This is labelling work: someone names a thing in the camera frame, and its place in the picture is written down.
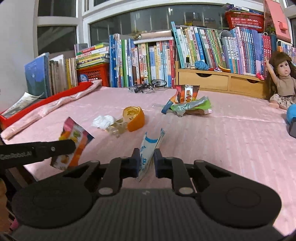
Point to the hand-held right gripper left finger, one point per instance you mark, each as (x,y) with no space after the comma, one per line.
(136,162)

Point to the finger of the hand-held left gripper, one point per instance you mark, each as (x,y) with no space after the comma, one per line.
(62,147)

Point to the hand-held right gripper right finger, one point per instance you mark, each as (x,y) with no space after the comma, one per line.
(158,163)

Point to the blue white packet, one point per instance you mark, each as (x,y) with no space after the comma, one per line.
(148,148)

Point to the colourful snack packet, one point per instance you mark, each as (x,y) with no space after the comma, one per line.
(71,129)

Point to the orange peel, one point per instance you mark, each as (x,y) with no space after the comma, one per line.
(136,122)

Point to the orange cardboard snack box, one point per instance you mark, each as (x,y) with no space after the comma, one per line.
(187,92)

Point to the row of large leaning books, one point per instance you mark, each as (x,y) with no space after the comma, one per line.
(37,74)

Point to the stack of flat picture books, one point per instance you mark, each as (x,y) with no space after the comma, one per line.
(92,55)

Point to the row of tall upright books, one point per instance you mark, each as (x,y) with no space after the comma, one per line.
(138,64)

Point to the row of books on organizer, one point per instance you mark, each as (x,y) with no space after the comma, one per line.
(231,51)

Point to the row of small thin books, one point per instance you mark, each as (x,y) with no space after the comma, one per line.
(285,47)

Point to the small clear plastic wrapper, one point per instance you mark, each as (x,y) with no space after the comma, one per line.
(115,129)

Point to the folded pink striped cloth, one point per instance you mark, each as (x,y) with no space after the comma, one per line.
(46,111)

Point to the white crumpled tissue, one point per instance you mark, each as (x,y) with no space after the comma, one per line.
(103,121)

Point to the glossy magazine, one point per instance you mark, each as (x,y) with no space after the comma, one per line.
(20,104)

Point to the blue plastic wrapper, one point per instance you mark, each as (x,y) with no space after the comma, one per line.
(165,109)

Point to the brown snack wrapper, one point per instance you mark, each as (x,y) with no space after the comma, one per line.
(196,112)

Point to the red tray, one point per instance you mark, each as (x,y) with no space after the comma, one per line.
(82,86)

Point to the pink striped bedsheet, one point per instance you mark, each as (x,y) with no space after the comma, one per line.
(219,139)

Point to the green plastic wrapper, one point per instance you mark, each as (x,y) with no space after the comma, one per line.
(196,104)

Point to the blue picture card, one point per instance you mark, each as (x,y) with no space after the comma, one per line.
(83,78)

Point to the black toy bicycle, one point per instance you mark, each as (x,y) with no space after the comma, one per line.
(141,86)

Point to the red plastic crate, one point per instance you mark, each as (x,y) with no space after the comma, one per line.
(97,73)

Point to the wooden drawer organizer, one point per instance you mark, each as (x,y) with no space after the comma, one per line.
(203,81)

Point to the small glass bottle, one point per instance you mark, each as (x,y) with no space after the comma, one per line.
(187,63)

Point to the blue yarn ball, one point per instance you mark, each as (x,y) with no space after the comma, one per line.
(202,65)

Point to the pink flower hair clip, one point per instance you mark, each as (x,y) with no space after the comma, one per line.
(260,76)
(217,69)

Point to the yellow curved toy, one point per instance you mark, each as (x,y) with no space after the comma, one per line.
(225,69)

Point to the beige flat-lying book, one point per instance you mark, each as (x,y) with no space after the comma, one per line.
(157,35)

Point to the black power adapter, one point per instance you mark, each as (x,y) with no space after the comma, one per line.
(293,129)

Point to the blue plush toy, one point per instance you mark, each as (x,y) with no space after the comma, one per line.
(291,114)

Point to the long-haired doll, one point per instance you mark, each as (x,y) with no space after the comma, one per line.
(285,85)

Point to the red plastic basket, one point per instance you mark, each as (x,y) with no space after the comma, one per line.
(245,22)

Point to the pink house-shaped box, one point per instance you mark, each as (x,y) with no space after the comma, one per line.
(275,20)

